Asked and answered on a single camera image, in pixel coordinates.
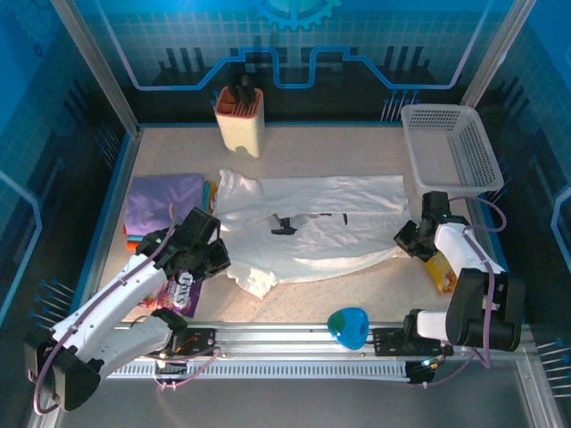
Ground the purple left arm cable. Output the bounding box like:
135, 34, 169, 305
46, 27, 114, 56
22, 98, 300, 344
33, 202, 224, 416

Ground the aluminium rail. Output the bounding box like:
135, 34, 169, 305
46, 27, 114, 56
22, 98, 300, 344
113, 321, 452, 360

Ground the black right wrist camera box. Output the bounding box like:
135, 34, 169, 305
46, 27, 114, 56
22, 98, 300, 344
421, 191, 451, 219

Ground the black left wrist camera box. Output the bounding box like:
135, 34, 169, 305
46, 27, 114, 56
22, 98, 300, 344
180, 206, 223, 244

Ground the black knife handle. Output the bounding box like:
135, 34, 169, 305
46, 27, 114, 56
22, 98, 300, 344
236, 74, 254, 108

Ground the slotted white cable duct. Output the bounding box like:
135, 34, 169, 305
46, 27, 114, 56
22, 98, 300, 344
106, 359, 410, 381

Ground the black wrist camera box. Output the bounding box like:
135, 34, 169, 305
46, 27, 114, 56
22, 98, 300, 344
180, 206, 223, 244
421, 191, 451, 219

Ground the white perforated plastic basket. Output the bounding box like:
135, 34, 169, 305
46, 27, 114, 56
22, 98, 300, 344
400, 103, 505, 197

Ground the white t-shirt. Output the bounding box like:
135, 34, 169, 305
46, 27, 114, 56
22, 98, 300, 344
213, 168, 411, 300

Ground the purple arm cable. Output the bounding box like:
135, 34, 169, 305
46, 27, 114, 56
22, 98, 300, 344
410, 195, 508, 390
33, 202, 224, 416

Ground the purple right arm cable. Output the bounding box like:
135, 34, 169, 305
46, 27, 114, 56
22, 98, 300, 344
410, 195, 508, 390

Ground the purple folded t-shirt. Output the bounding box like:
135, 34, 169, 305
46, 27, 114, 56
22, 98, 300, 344
123, 173, 207, 236

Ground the aluminium frame post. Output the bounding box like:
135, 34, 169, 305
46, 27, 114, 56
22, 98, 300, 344
459, 0, 539, 111
49, 0, 143, 137

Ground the blue heart-shaped dish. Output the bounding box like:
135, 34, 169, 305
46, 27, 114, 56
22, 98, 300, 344
327, 306, 370, 350

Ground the purple candy bag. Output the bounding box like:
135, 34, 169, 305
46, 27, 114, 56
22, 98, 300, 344
137, 271, 202, 318

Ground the yellow snack bag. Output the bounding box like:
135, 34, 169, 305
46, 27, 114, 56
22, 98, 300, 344
423, 251, 459, 294

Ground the cream knife block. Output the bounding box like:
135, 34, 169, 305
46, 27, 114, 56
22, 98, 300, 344
212, 85, 267, 159

